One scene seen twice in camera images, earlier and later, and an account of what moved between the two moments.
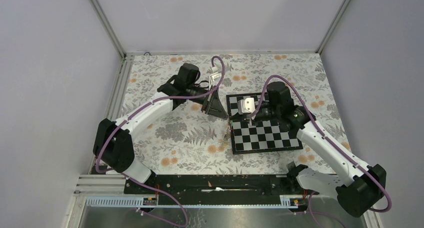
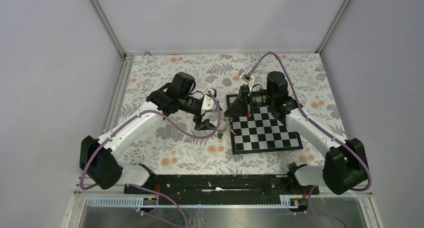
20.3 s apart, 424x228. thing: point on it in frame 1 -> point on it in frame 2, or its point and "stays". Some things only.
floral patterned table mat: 188,140 stays
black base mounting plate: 218,190 stays
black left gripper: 214,107 -> 203,125
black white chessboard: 249,135 stays
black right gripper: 243,118 -> 239,107
